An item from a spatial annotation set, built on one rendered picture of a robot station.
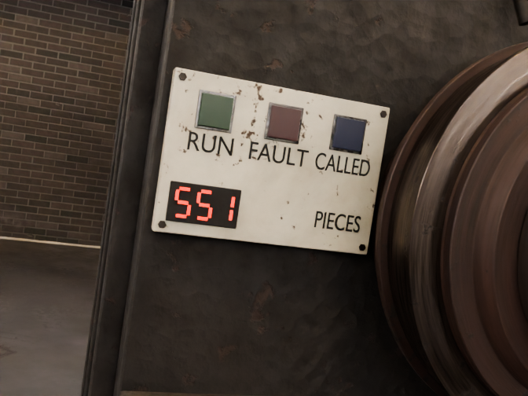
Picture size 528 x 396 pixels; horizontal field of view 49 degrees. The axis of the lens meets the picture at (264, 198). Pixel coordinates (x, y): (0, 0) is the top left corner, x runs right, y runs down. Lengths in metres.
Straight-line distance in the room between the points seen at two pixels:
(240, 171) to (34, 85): 6.05
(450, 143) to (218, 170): 0.25
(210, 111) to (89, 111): 5.98
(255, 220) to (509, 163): 0.27
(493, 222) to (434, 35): 0.28
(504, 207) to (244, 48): 0.33
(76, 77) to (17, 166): 1.12
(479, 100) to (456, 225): 0.13
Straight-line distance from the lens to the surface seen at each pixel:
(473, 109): 0.62
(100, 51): 6.68
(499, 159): 0.62
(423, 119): 0.67
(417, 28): 0.78
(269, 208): 0.67
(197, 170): 0.65
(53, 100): 6.64
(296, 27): 0.71
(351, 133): 0.70
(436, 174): 0.60
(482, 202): 0.61
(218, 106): 0.65
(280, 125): 0.67
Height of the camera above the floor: 1.15
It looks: 3 degrees down
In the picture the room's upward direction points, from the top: 8 degrees clockwise
